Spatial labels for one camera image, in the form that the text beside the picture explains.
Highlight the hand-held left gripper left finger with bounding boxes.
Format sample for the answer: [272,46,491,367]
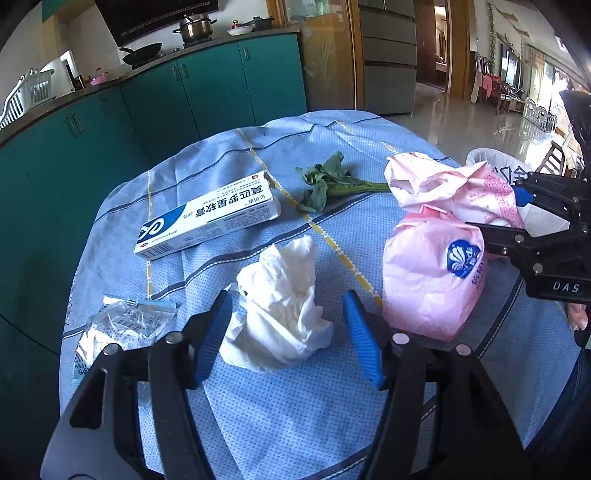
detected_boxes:
[41,290,234,480]

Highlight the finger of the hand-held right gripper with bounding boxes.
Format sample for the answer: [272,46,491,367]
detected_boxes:
[465,220,548,265]
[512,172,591,222]

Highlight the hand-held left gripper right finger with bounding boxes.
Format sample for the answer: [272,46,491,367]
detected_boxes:
[342,290,536,480]

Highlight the white-lined trash bin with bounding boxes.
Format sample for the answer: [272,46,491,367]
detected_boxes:
[465,148,573,241]

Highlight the white tissue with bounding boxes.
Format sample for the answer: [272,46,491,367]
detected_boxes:
[219,234,334,372]

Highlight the pink packet with blue logo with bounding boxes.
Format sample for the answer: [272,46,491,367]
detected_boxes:
[382,205,489,341]

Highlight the person's right hand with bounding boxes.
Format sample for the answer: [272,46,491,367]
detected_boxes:
[566,302,591,333]

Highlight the wooden chair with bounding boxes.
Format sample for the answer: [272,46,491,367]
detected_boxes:
[540,138,583,176]

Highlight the white baby fence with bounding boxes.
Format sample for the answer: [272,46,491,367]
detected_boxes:
[524,98,557,134]

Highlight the clear plastic wrapper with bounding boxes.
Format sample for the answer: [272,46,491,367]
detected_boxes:
[71,295,178,384]

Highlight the blue checked tablecloth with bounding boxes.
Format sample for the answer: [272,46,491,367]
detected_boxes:
[59,110,583,480]

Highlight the wooden dining chairs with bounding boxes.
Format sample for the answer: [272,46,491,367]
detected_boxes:
[471,51,527,114]

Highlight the white and blue medicine box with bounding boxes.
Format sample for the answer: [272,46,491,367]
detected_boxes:
[134,170,281,260]

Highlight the person's dark pants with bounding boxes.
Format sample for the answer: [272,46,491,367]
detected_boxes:
[526,332,591,480]

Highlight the green leafy vegetable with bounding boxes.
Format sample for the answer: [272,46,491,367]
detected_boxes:
[295,151,391,213]

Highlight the green vine decoration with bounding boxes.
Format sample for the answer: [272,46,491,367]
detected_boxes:
[488,0,499,56]

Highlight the wooden doorway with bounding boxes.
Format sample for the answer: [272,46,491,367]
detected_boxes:
[416,0,455,93]

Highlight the grey refrigerator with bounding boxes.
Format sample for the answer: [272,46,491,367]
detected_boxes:
[358,0,419,116]

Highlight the teal lower cabinets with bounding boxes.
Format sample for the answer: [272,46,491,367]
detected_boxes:
[0,32,308,416]

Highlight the wooden sliding glass door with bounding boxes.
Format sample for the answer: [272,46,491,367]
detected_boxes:
[272,0,365,112]

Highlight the black wok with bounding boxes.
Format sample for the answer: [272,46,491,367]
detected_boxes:
[117,42,164,66]

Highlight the white dish rack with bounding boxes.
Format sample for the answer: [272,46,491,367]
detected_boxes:
[0,68,55,130]

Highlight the white kitchen appliance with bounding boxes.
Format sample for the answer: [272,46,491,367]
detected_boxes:
[41,50,78,93]

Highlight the steel cooking pot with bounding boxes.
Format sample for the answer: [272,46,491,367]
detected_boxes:
[173,14,218,43]

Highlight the black range hood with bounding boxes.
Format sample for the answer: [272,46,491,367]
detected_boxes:
[95,0,220,34]

